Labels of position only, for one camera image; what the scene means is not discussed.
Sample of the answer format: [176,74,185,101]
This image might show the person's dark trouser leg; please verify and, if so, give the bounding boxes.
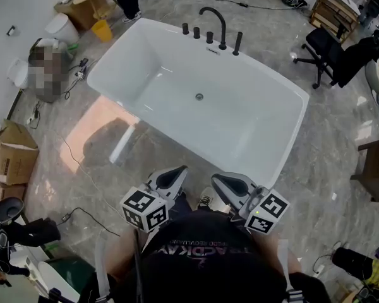
[169,193,195,216]

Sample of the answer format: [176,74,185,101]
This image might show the black hand shower handle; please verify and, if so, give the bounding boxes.
[232,32,244,57]

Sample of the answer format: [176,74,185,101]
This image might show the flat cardboard box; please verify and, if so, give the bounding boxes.
[0,169,28,202]

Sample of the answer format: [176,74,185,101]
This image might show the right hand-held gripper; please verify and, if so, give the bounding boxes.
[211,172,291,235]

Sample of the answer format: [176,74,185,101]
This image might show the black chest cable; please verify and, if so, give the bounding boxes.
[133,229,145,303]

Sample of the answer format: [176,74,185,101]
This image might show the black jacket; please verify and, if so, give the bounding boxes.
[337,29,379,88]

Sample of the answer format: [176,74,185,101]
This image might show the person's black shirt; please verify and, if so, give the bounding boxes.
[78,209,332,303]

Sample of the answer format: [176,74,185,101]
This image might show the white bathtub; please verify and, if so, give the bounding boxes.
[87,17,310,191]

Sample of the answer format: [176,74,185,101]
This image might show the black equipment stand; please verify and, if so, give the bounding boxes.
[0,196,62,288]

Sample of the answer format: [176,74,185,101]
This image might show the person's white shoe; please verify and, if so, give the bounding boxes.
[196,186,216,210]

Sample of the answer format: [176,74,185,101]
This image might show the white lidded bin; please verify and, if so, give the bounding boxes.
[44,12,80,45]

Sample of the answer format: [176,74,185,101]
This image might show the person's left forearm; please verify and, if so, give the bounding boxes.
[104,227,146,285]

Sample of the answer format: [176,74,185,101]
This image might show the black curved faucet spout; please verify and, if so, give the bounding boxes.
[198,6,227,51]

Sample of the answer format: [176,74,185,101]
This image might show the white harness strap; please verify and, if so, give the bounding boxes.
[93,238,111,300]
[277,239,296,294]

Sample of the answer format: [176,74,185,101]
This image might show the yellow bin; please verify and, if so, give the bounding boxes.
[90,19,114,42]

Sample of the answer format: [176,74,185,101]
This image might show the black office chair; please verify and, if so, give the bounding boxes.
[292,27,346,90]

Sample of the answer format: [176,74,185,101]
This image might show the black floor cable with adapter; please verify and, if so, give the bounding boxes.
[56,206,121,238]

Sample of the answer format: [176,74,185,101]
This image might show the power strip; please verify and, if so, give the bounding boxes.
[75,57,90,82]

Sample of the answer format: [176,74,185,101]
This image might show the person's right forearm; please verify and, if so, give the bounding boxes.
[251,230,303,276]

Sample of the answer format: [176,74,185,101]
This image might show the white bucket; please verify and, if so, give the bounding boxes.
[7,58,31,90]

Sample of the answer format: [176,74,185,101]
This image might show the brown cardboard box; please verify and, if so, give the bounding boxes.
[0,118,40,186]
[53,0,96,32]

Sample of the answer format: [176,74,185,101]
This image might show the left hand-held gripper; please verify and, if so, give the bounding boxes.
[119,165,190,234]

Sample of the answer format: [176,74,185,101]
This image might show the dark wooden cabinet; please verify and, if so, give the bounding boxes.
[349,135,379,204]

